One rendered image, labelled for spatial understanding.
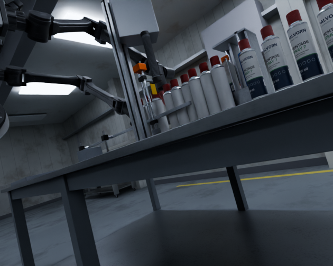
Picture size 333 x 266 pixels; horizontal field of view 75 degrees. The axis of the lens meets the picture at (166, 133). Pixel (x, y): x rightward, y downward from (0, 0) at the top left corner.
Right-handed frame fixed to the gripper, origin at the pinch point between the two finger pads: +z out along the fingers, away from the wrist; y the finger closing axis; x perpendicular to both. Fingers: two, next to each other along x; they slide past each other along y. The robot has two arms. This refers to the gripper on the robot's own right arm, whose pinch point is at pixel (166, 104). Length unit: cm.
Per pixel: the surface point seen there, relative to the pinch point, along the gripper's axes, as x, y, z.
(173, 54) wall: -306, 210, -183
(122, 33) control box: 23.0, -7.5, -28.4
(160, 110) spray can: 6.7, -1.3, 2.7
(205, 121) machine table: 52, -53, 19
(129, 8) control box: 18.5, -10.5, -38.6
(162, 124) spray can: 7.4, -0.7, 9.6
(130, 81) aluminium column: 21.5, -3.0, -9.9
